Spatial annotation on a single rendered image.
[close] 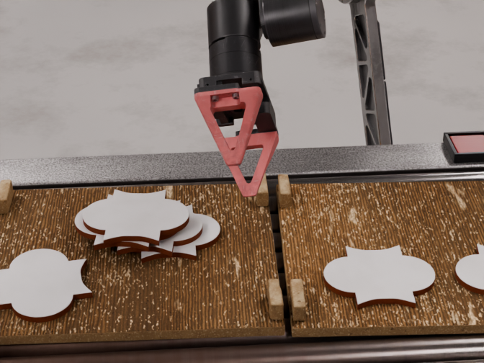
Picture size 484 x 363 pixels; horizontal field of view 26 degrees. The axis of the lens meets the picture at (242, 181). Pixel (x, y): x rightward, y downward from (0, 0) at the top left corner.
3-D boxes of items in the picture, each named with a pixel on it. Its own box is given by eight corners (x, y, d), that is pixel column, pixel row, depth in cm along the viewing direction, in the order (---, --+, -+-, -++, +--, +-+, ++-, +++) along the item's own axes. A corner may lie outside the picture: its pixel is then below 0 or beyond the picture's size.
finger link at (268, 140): (283, 199, 115) (278, 121, 118) (274, 177, 108) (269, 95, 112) (222, 206, 116) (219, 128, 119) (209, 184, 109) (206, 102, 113)
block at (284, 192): (276, 187, 163) (277, 172, 162) (288, 187, 163) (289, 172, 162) (279, 208, 158) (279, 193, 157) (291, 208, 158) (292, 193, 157)
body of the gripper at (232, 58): (274, 124, 116) (271, 65, 119) (261, 86, 106) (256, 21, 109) (217, 131, 117) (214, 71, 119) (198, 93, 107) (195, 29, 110)
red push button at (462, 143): (448, 142, 180) (449, 135, 179) (482, 141, 180) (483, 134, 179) (456, 160, 174) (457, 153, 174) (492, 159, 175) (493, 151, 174)
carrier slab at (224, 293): (3, 198, 164) (2, 189, 163) (266, 191, 165) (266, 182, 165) (-35, 346, 134) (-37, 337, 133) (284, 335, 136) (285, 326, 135)
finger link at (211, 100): (274, 178, 108) (269, 96, 112) (263, 153, 102) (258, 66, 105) (210, 185, 109) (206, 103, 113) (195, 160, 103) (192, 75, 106)
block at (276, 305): (266, 292, 141) (266, 276, 139) (280, 292, 141) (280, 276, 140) (269, 321, 136) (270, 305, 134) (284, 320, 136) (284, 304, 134)
